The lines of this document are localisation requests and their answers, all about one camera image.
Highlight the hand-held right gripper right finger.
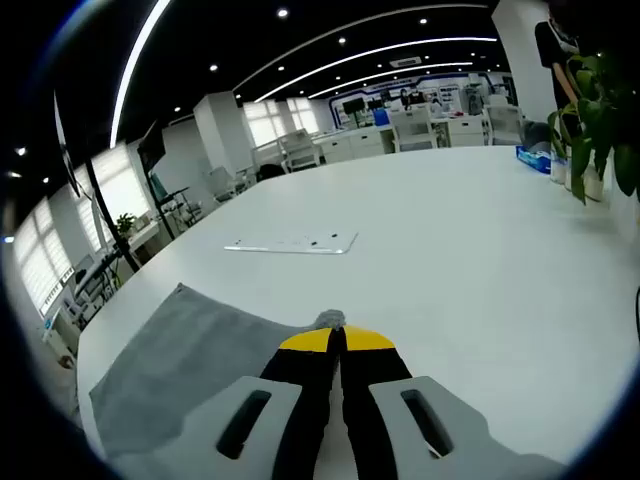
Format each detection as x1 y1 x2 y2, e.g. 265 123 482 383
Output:
339 323 566 480

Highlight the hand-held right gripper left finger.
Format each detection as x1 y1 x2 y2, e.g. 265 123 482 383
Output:
107 327 346 480

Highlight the grey towel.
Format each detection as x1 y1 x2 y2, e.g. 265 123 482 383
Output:
88 282 349 459

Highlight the clear acrylic plate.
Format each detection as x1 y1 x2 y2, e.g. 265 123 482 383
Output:
223 230 360 256

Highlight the white table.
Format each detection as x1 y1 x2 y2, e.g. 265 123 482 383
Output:
74 144 640 480

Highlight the white mesh office chair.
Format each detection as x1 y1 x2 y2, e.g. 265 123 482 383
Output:
481 103 524 147
388 107 434 153

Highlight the blue tissue packet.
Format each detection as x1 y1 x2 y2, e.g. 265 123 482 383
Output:
515 144 554 174

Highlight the black monitor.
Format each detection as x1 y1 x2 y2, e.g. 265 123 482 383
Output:
136 119 167 167

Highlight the green potted plant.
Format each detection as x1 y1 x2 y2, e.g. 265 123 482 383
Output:
546 49 640 206

